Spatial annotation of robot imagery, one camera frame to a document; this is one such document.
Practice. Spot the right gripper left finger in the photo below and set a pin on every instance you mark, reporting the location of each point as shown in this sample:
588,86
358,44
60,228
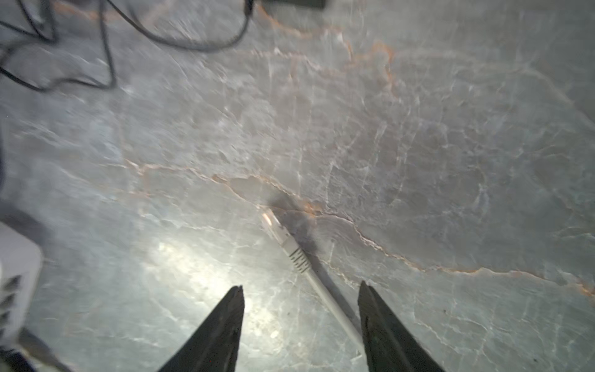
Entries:
214,346

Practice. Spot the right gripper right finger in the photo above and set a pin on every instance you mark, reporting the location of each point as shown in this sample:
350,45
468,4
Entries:
388,345

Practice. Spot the white network switch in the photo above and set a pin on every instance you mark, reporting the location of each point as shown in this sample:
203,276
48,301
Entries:
21,263

